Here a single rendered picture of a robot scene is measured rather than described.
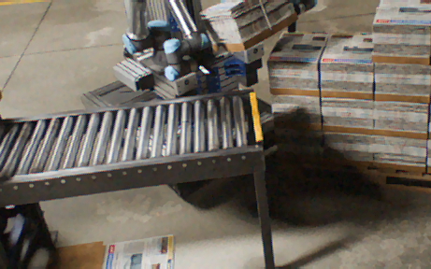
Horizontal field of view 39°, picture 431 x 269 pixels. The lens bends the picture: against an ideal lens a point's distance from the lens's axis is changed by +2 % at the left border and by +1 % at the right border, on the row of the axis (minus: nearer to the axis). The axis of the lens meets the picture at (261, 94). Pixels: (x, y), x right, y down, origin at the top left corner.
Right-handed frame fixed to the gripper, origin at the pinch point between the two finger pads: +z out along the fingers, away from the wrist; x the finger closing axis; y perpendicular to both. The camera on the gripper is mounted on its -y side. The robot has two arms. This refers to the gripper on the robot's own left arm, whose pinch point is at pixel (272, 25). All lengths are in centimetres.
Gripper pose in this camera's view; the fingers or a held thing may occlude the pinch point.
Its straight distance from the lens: 334.9
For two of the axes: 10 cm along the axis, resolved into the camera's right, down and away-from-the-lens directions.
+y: -3.4, -9.1, -2.4
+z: -7.0, 4.2, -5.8
